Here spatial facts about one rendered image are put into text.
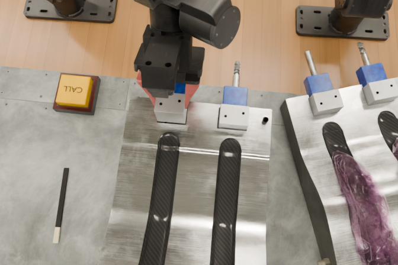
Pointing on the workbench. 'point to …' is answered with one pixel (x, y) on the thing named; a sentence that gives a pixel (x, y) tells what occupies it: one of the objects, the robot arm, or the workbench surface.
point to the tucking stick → (60, 206)
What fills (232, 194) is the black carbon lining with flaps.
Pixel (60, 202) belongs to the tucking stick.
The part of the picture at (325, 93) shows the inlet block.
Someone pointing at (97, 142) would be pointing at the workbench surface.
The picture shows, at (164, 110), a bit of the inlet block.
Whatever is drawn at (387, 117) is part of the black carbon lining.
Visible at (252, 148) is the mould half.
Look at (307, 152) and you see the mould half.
